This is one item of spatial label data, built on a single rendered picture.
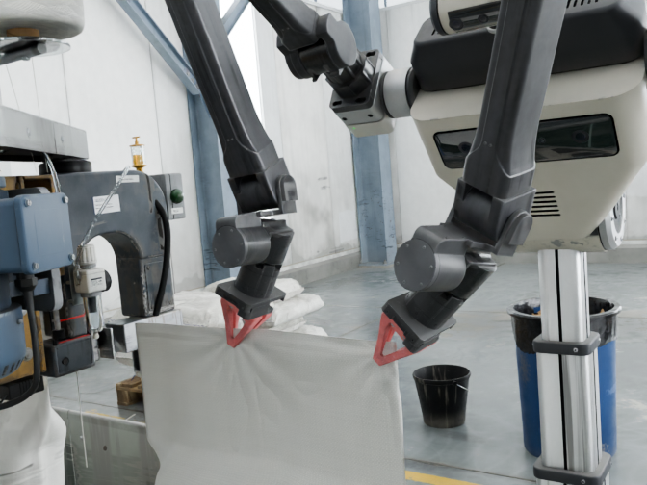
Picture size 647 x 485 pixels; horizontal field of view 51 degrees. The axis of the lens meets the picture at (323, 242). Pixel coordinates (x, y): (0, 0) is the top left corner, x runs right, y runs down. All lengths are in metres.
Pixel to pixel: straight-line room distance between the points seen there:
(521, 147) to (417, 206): 9.00
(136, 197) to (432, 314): 0.67
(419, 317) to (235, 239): 0.26
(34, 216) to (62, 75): 5.49
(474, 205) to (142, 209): 0.71
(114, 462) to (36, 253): 1.11
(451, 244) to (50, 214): 0.48
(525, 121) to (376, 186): 9.01
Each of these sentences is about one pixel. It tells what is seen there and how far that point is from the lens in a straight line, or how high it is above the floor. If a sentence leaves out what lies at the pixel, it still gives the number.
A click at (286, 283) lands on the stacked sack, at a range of 4.69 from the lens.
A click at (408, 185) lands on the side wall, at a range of 9.78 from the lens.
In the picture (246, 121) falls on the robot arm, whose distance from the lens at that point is 0.96.
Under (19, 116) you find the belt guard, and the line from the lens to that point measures 0.98.
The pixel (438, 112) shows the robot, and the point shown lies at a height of 1.39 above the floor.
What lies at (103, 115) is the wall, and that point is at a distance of 6.52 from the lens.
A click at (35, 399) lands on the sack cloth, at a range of 1.47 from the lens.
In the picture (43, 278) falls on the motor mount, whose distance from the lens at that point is 0.95.
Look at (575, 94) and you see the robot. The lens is 1.14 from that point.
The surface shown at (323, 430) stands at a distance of 1.00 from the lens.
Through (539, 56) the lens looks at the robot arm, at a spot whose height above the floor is 1.40.
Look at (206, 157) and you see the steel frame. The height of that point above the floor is 1.61.
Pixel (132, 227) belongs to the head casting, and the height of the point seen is 1.24.
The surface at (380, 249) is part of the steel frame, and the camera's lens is 9.80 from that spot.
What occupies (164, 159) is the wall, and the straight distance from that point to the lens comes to 6.94.
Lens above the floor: 1.30
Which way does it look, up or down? 5 degrees down
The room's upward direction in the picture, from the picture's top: 5 degrees counter-clockwise
